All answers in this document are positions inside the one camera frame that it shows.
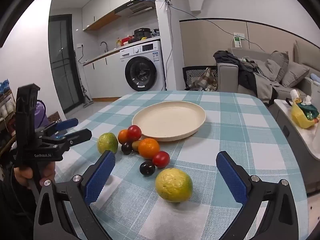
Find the yellow-green guava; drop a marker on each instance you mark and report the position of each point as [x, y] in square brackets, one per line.
[107, 143]
[174, 185]

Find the green white wall charger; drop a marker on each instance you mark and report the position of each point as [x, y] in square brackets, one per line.
[237, 41]

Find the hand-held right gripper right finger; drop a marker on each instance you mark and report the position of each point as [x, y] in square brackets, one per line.
[231, 177]

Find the teal checkered tablecloth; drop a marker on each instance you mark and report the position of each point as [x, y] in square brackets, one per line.
[225, 125]

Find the white rolled packet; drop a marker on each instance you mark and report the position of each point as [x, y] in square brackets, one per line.
[295, 94]

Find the yellow bottle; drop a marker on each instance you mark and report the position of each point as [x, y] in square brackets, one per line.
[118, 43]

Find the person's left hand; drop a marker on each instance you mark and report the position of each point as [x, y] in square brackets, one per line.
[23, 176]

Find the dark clothes pile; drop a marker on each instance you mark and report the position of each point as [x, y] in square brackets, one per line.
[246, 75]

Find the white floor mop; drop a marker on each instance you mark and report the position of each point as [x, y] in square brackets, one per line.
[87, 102]

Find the yellow plastic bag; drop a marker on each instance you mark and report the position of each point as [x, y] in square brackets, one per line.
[298, 116]

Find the black range hood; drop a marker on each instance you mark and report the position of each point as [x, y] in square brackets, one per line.
[136, 6]

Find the metal kitchen faucet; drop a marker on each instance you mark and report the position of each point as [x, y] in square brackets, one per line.
[107, 48]

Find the green snack bag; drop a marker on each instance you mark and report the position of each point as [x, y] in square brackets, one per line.
[307, 106]

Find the white wall socket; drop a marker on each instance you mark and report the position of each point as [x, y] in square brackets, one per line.
[79, 45]

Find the red box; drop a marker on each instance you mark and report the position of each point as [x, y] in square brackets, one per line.
[125, 40]

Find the cluttered storage shelf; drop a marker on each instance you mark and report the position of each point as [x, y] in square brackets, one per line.
[6, 107]

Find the brown longan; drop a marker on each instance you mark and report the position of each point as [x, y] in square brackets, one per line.
[136, 145]

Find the black patterned basket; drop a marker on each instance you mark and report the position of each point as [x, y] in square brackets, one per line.
[192, 73]

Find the black pressure cooker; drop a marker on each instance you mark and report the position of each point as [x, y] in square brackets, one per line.
[142, 33]

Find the white wall cabinets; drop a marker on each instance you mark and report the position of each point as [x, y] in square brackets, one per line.
[105, 2]

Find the orange mandarin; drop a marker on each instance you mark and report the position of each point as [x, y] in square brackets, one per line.
[149, 148]
[122, 136]

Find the plaid cloth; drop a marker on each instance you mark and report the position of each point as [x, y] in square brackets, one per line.
[205, 80]

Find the dark glass door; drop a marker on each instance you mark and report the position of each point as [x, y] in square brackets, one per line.
[62, 67]

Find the white washing machine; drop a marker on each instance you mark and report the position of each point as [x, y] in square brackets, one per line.
[130, 55]

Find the grey sofa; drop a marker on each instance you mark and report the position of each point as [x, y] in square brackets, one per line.
[227, 77]

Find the purple water jug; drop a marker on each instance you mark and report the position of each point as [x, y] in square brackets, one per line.
[40, 115]

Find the cream round plate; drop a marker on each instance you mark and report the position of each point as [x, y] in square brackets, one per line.
[170, 120]

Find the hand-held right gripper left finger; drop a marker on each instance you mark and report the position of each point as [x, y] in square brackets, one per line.
[98, 177]

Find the white side table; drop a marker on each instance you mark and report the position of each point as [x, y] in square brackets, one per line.
[287, 120]

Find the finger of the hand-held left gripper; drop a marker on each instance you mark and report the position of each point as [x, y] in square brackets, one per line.
[80, 135]
[67, 123]

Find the dark purple plum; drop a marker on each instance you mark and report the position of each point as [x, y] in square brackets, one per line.
[127, 148]
[147, 168]

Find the grey sofa cushion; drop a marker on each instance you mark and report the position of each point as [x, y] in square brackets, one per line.
[282, 58]
[271, 69]
[295, 74]

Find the red tomato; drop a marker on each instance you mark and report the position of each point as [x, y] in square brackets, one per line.
[161, 159]
[134, 132]

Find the white kitchen base cabinet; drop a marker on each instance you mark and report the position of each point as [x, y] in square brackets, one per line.
[105, 72]

